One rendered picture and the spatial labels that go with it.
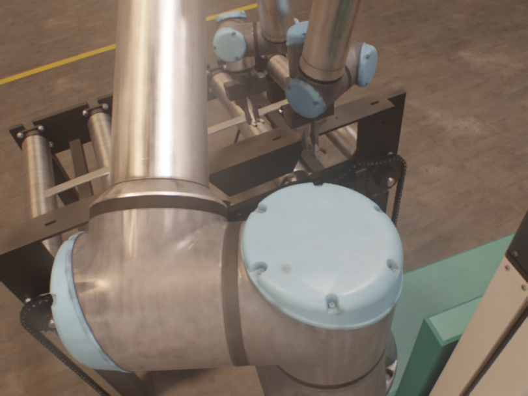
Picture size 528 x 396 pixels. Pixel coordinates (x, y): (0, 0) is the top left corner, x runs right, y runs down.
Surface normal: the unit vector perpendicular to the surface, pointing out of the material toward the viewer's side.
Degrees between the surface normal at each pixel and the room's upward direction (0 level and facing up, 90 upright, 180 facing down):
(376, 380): 70
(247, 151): 0
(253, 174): 90
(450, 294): 0
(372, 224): 5
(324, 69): 99
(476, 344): 90
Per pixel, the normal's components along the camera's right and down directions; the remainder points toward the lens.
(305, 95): -0.62, 0.66
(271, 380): -0.79, 0.22
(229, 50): -0.07, 0.59
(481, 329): -0.94, 0.29
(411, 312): -0.08, -0.68
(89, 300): -0.06, -0.23
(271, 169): 0.43, 0.64
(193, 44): 0.84, -0.18
